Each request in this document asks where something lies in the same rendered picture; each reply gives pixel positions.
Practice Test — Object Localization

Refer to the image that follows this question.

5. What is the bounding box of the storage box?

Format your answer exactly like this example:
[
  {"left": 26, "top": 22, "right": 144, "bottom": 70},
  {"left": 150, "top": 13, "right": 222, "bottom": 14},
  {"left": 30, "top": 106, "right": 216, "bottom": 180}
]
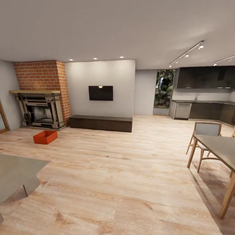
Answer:
[{"left": 33, "top": 131, "right": 58, "bottom": 145}]

